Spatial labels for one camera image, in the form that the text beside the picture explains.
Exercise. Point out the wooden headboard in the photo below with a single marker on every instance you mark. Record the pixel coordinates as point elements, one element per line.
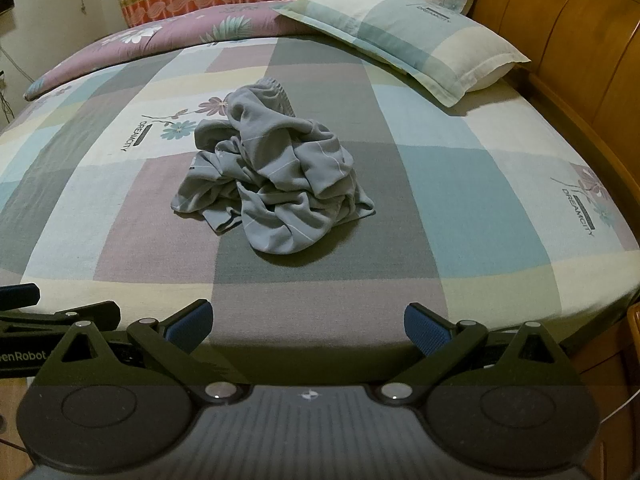
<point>575,35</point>

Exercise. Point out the grey printed pajama pants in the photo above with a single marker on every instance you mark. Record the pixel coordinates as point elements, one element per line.
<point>280,185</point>

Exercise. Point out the purple floral quilt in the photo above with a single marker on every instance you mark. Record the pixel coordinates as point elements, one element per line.
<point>165,32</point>

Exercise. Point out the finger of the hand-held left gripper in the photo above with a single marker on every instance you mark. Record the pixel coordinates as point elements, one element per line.
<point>50,320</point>
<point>20,296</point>

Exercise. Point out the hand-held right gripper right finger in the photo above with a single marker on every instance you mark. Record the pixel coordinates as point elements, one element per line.
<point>425,327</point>

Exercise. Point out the bed with patchwork sheet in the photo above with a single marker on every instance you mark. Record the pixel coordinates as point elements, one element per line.
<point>450,210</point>

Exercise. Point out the large checked pillow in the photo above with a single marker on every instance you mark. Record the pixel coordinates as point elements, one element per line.
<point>400,25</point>

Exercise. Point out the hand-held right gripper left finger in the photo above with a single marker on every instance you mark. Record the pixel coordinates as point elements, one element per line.
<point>192,322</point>

